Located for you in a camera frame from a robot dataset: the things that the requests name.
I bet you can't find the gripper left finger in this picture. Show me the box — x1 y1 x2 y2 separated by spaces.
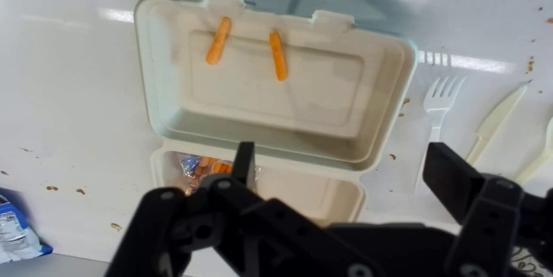
105 141 381 277

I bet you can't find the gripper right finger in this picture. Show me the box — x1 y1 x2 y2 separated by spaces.
423 142 553 277

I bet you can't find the plastic bag of carrots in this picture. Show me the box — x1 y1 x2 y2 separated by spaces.
178 153 260 195

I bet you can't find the white plastic spoon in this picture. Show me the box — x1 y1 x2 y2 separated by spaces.
515 115 553 185

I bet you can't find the white plastic knife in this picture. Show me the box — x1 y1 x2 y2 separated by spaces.
466 84 528 166

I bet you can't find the white plastic fork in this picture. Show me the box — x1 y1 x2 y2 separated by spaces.
414 76 467 194

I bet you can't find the white clamshell food container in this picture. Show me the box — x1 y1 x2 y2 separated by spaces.
134 0 419 226

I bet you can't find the orange carrot stick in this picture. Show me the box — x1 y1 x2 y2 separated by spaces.
269 31 288 82
206 16 232 66

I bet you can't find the blue and white snack packet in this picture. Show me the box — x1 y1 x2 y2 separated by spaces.
0 195 53 264

